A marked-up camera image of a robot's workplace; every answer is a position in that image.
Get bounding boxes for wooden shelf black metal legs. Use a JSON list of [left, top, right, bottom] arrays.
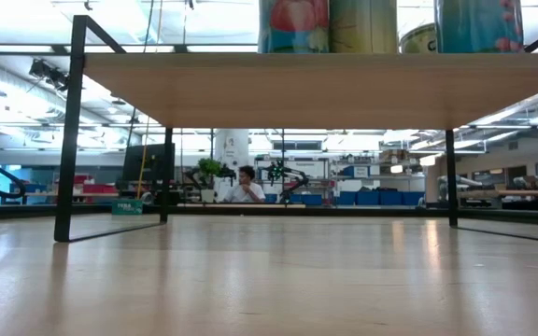
[[53, 13, 538, 245]]

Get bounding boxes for blue tin can red fruit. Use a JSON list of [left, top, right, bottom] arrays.
[[256, 0, 331, 54]]

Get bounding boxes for cream carrots label tin can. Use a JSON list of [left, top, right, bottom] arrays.
[[328, 0, 399, 54]]

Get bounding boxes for cream tin can dark lettering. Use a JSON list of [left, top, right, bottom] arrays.
[[398, 22, 438, 54]]

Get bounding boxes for blue peaches label tin can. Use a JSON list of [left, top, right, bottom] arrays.
[[433, 0, 526, 54]]

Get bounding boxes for white round pillar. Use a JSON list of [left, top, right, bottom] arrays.
[[214, 129, 250, 203]]

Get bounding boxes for metal rack white panel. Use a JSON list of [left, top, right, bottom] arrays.
[[253, 155, 332, 206]]

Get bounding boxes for potted green plant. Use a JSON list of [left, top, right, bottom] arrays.
[[197, 157, 224, 204]]

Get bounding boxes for blue bin white label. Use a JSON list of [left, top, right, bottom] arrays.
[[342, 164, 371, 179]]

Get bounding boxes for metal storage rack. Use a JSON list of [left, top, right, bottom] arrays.
[[332, 157, 428, 207]]

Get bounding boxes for yellow pole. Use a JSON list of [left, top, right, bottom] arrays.
[[137, 130, 150, 200]]

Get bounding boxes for black monitor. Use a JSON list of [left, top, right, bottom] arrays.
[[121, 143, 177, 184]]

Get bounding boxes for green box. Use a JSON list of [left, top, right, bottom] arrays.
[[111, 199, 144, 217]]

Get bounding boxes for long background table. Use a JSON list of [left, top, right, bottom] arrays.
[[0, 189, 120, 206]]

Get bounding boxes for wooden background table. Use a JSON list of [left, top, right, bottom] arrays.
[[453, 188, 538, 211]]

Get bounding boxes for black ceiling-hung device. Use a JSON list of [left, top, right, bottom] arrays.
[[28, 58, 75, 93]]

